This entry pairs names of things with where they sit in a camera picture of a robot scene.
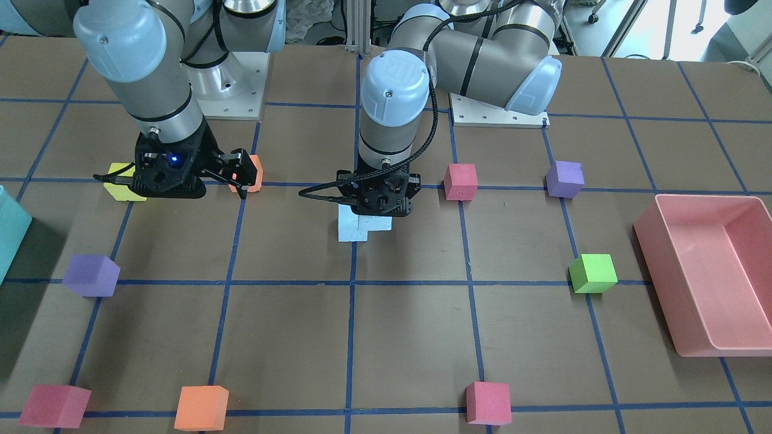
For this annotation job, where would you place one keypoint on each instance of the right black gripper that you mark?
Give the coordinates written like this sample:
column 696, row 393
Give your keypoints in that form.
column 210, row 154

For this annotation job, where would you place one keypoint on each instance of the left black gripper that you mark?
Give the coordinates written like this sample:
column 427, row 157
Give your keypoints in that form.
column 414, row 184

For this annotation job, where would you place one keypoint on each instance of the light blue block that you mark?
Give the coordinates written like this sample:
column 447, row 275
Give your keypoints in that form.
column 369, row 223
column 348, row 226

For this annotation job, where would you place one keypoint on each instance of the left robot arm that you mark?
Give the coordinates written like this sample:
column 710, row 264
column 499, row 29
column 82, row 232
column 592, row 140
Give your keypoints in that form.
column 494, row 52

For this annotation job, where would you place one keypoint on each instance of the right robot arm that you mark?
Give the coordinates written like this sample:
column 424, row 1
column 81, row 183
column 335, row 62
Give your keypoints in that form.
column 162, row 59

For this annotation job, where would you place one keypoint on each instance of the yellow block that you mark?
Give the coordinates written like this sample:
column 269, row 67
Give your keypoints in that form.
column 121, row 192

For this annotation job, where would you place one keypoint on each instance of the dark pink block near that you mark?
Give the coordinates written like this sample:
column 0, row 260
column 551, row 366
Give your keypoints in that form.
column 460, row 182

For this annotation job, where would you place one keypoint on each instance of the orange block near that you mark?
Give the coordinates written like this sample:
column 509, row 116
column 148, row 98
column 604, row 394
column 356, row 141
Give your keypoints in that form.
column 259, row 174

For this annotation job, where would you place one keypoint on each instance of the orange block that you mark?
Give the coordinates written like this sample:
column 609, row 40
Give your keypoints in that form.
column 259, row 174
column 201, row 408

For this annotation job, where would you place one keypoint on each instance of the purple block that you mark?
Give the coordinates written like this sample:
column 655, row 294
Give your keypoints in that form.
column 91, row 275
column 565, row 179

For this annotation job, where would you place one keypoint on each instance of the cyan tray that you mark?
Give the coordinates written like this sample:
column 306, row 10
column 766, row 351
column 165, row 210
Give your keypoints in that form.
column 15, row 222

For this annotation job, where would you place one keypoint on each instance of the green block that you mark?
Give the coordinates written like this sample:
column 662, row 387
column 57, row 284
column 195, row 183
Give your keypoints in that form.
column 592, row 274

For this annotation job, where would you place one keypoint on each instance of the orange block far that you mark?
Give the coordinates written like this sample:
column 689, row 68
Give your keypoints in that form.
column 201, row 408

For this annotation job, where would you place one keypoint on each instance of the pink block far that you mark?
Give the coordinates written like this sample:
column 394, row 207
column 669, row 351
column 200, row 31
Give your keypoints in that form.
column 488, row 403
column 55, row 406

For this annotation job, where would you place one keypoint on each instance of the pink tray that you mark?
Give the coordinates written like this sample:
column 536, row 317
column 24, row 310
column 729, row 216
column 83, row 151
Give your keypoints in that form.
column 709, row 257

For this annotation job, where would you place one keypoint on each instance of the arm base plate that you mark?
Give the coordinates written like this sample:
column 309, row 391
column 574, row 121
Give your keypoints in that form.
column 233, row 90
column 469, row 113

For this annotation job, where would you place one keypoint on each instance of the aluminium frame post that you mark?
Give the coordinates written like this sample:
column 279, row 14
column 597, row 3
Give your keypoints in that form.
column 358, row 20

